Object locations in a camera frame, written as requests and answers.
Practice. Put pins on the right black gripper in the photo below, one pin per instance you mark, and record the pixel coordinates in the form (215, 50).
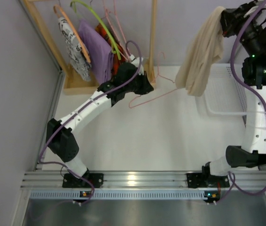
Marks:
(228, 21)

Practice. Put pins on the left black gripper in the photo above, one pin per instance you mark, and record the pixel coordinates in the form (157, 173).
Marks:
(141, 83)

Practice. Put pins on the beige trousers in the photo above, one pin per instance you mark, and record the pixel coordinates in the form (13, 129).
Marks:
(204, 50)

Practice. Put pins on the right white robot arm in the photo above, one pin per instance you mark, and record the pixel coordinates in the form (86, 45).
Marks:
(252, 152)

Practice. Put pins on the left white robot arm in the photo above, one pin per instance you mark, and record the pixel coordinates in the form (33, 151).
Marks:
(60, 137)

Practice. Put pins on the orange hanger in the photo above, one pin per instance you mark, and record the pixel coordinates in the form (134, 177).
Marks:
(84, 49)

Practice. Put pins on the purple garment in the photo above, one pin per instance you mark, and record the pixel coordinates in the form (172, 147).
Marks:
(99, 51)

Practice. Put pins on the black white patterned garment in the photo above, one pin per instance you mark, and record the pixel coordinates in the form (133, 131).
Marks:
(77, 59)

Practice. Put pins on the wooden clothes rack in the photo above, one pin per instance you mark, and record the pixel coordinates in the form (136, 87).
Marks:
(74, 85)

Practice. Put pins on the white plastic basket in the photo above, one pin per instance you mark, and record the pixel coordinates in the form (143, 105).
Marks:
(223, 95)

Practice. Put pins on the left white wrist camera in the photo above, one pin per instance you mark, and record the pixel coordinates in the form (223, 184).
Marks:
(136, 61)

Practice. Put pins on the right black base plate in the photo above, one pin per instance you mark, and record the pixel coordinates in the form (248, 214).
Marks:
(195, 180)

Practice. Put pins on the aluminium mounting rail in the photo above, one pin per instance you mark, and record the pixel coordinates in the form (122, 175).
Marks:
(246, 179)

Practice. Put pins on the perforated cable duct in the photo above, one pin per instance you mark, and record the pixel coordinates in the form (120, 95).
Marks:
(126, 195)

